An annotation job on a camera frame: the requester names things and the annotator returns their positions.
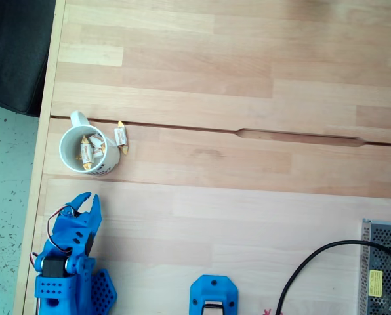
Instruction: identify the white yellow sweet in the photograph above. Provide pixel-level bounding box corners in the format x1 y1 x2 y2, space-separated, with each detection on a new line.
76 134 95 171
113 120 131 156
89 133 106 158

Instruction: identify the white ceramic mug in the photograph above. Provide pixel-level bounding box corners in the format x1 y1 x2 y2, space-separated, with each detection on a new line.
58 110 121 177

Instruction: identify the black upholstered seat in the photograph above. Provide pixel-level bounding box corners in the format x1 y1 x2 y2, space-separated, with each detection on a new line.
0 0 57 118

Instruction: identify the perforated metal power supply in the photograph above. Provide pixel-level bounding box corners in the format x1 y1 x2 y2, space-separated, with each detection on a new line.
358 218 391 315

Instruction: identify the red white black servo wire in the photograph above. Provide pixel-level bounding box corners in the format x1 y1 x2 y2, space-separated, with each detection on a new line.
30 203 77 267

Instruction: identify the blue printed mount bracket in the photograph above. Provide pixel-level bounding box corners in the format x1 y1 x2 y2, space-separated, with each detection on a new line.
189 274 240 315

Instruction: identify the thick black power cable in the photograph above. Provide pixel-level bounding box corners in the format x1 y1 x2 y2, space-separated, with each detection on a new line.
274 240 391 315

